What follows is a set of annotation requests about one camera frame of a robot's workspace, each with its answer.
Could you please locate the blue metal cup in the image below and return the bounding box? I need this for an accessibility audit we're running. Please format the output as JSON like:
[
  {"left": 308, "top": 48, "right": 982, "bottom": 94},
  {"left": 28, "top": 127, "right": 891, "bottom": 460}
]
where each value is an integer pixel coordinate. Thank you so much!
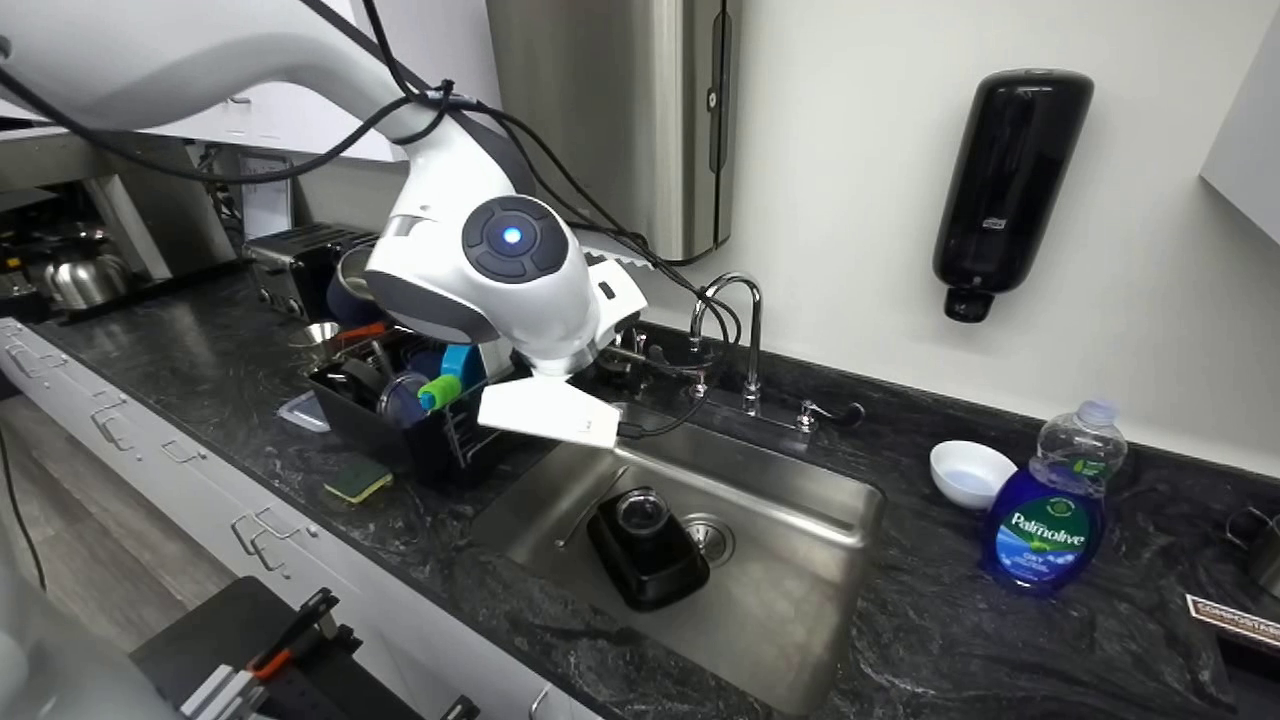
[{"left": 324, "top": 248, "right": 382, "bottom": 330}]

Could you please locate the blue dish soap bottle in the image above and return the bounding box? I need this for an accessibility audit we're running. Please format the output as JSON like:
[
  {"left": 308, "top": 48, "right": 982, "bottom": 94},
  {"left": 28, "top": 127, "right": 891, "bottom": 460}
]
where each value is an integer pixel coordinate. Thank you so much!
[{"left": 982, "top": 400, "right": 1126, "bottom": 593}]

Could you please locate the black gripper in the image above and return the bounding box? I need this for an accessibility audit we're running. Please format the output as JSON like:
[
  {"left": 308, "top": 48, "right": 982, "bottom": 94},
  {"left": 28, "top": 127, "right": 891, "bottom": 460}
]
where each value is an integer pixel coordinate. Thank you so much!
[{"left": 572, "top": 330, "right": 705, "bottom": 400}]

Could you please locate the green yellow sponge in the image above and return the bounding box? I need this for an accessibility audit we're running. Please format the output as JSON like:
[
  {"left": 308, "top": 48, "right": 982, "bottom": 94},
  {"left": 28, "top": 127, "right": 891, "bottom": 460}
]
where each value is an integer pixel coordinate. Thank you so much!
[{"left": 324, "top": 458, "right": 391, "bottom": 506}]

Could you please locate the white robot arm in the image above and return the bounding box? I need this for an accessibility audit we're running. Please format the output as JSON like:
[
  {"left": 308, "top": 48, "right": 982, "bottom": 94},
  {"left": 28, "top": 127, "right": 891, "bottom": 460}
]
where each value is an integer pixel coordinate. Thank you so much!
[{"left": 0, "top": 0, "right": 642, "bottom": 396}]

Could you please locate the black dish rack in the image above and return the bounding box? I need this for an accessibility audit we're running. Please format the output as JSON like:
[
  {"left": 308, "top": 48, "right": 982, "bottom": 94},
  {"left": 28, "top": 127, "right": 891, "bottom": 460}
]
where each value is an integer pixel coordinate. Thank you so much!
[{"left": 278, "top": 236, "right": 535, "bottom": 487}]

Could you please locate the blue plastic bowl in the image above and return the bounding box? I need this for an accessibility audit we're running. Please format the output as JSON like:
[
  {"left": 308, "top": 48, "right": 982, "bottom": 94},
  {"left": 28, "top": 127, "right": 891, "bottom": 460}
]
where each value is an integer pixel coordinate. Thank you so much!
[{"left": 440, "top": 343, "right": 479, "bottom": 384}]

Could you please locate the steel pot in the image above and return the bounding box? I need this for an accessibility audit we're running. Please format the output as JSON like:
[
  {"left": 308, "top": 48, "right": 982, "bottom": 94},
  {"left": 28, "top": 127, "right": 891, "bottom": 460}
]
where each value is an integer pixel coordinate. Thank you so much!
[{"left": 42, "top": 257, "right": 126, "bottom": 313}]

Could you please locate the black container in sink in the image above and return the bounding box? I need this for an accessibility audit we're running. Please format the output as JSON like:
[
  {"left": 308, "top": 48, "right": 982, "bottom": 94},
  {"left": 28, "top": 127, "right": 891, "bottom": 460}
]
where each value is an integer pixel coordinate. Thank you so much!
[{"left": 589, "top": 486, "right": 707, "bottom": 612}]

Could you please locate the green bottle cap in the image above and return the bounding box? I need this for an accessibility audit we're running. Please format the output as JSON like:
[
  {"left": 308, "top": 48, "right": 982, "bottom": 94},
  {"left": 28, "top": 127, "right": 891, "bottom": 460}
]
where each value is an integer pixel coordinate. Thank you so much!
[{"left": 415, "top": 376, "right": 465, "bottom": 412}]

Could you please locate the small white bowl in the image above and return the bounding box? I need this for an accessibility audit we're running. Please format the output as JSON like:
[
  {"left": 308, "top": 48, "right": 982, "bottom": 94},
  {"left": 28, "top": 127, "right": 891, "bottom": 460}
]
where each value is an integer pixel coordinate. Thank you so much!
[{"left": 927, "top": 440, "right": 1014, "bottom": 509}]

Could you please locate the stainless steel sink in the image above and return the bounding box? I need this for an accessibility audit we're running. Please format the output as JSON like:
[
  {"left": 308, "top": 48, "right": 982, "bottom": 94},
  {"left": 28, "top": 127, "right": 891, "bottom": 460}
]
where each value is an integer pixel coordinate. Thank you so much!
[{"left": 477, "top": 407, "right": 880, "bottom": 716}]

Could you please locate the chrome sink faucet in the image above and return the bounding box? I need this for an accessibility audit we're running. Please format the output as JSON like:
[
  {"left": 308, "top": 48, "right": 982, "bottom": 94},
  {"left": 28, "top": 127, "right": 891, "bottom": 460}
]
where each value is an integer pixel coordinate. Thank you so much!
[{"left": 688, "top": 274, "right": 866, "bottom": 449}]

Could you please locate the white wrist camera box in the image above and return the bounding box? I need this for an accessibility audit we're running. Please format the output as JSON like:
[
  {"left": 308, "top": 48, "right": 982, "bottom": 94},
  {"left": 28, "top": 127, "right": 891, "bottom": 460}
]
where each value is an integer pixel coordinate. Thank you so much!
[{"left": 477, "top": 376, "right": 621, "bottom": 449}]

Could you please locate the steel paper towel dispenser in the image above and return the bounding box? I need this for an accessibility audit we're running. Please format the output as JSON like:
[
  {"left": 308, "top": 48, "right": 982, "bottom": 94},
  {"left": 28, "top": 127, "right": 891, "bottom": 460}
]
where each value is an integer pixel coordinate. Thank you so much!
[{"left": 486, "top": 0, "right": 743, "bottom": 262}]

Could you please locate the black wall soap dispenser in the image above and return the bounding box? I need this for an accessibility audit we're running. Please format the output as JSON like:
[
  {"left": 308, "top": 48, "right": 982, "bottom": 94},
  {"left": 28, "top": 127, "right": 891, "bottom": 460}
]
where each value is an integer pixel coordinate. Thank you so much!
[{"left": 931, "top": 67, "right": 1093, "bottom": 324}]

